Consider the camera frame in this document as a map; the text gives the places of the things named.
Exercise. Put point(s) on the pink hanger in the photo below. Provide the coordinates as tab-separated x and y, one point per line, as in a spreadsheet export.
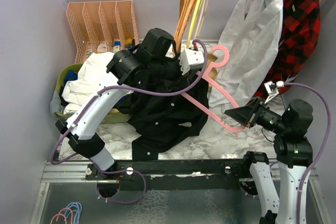
205	75
61	218

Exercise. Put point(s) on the orange hanger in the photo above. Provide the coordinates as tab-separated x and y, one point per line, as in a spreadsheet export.
185	13

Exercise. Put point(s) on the white shirt in basket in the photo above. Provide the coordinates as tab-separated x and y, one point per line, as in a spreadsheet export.
92	77

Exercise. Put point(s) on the yellow hanger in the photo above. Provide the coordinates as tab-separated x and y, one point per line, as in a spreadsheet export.
194	20

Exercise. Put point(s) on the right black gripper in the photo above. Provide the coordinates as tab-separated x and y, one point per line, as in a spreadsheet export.
243	114

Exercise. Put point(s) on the green laundry basket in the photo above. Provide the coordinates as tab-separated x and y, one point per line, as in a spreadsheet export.
113	117

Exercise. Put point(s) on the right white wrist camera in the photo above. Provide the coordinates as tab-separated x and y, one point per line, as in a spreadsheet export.
273	89

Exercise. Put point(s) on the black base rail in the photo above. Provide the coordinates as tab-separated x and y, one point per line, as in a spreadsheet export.
178	174

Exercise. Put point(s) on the pink hanger on floor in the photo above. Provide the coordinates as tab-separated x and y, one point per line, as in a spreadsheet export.
61	218

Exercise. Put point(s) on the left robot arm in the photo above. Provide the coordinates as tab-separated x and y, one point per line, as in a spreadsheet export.
155	57

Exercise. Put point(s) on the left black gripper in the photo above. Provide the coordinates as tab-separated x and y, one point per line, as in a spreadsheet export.
179	80

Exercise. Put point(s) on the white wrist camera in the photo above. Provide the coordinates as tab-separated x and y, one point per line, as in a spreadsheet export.
190	60
273	89

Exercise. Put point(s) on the pink mesh file organizer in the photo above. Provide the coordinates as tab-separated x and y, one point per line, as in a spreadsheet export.
94	23

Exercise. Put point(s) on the cream hanger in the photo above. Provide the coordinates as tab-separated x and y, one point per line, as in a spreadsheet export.
201	17

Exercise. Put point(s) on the red black plaid shirt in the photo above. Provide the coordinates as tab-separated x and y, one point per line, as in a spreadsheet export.
298	41

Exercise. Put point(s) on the white hanging shirt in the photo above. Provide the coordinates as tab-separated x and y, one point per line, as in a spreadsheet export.
252	36

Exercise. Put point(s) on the blue hanger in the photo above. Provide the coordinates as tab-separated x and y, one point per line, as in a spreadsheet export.
76	209

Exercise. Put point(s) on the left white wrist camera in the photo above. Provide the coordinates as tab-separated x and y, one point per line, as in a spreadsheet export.
190	60

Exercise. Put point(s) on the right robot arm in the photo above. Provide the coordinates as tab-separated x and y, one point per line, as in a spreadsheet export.
293	153

